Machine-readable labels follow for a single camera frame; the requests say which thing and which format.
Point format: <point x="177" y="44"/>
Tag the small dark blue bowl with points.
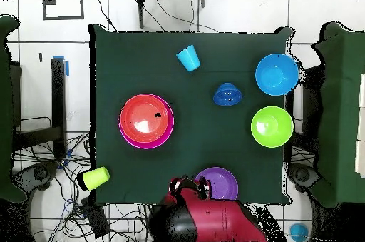
<point x="228" y="95"/>

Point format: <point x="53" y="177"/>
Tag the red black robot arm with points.
<point x="216" y="219"/>

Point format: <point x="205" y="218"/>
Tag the lime green cup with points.
<point x="95" y="178"/>

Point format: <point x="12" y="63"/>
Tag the black metal frame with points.
<point x="58" y="110"/>

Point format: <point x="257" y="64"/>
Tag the black grey floor device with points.
<point x="40" y="173"/>
<point x="302" y="175"/>

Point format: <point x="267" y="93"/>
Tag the pink bowl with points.
<point x="148" y="145"/>

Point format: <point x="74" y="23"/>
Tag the light blue cup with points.
<point x="188" y="59"/>
<point x="298" y="232"/>

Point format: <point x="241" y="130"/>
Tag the black power strip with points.
<point x="95" y="219"/>

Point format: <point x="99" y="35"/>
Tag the dark green table cloth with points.
<point x="199" y="67"/>

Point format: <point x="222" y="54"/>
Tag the black tripod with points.
<point x="141" y="2"/>

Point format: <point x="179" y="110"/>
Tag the light blue bowl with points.
<point x="276" y="75"/>

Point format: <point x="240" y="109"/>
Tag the lime green bowl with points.
<point x="271" y="125"/>

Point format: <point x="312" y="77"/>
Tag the purple bowl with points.
<point x="225" y="182"/>

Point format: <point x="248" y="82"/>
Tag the large orange bowl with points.
<point x="142" y="110"/>

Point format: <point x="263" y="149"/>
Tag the green cloth side table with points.
<point x="5" y="110"/>
<point x="342" y="110"/>

